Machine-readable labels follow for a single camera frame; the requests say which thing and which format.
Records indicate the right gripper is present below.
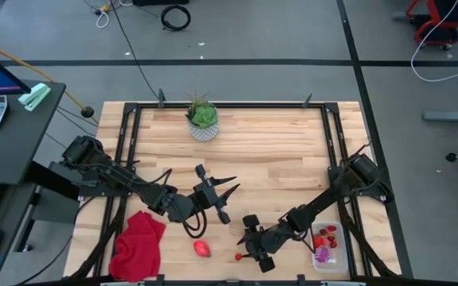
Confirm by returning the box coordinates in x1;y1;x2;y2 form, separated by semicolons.
236;214;293;274

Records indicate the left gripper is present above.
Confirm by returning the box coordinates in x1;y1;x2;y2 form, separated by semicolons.
191;164;242;226

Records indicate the red toy bell pepper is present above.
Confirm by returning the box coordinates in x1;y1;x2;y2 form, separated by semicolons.
192;239;212;259

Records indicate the purple white striped toy ball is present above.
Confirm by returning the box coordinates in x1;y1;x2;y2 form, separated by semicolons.
314;245;332;264

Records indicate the clear plastic tupperware container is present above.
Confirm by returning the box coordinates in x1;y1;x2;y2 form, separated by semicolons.
310;221;351;274

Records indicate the potted succulent in patterned pot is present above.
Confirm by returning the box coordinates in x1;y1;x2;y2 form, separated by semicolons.
184;90;221;143

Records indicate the red cloth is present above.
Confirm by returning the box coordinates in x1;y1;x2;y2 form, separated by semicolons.
108;210;167;284

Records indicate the black office desk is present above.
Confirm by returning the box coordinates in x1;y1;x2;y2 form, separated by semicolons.
0;79;81;285

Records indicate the mint green stapler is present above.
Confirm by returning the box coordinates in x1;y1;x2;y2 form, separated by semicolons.
17;82;52;112

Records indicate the grey stand foot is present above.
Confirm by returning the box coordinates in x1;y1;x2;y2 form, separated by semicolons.
421;102;458;124

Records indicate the red black wheeled cart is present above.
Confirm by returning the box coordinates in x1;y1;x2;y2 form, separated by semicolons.
391;0;458;51

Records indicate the black aluminium table frame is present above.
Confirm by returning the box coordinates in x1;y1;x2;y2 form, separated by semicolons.
65;93;403;286

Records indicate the long black floor cable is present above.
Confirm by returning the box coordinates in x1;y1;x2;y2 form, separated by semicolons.
108;0;162;102

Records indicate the coiled black cable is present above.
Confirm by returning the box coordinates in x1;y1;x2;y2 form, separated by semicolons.
160;4;192;33

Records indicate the yellow cable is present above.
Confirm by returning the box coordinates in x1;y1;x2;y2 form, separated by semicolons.
0;37;99;125

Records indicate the white floor cable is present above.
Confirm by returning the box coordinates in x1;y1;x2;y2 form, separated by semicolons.
410;0;458;83

